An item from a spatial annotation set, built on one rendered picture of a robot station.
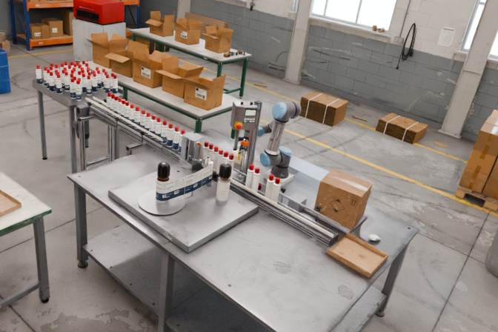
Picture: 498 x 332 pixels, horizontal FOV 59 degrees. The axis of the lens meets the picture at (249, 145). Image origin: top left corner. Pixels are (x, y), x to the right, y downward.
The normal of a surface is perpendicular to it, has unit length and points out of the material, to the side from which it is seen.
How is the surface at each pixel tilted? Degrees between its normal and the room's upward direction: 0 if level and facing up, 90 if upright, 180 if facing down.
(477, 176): 87
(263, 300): 0
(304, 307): 0
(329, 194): 90
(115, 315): 0
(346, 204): 90
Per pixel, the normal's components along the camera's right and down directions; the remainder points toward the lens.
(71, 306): 0.13, -0.90
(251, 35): -0.60, 0.27
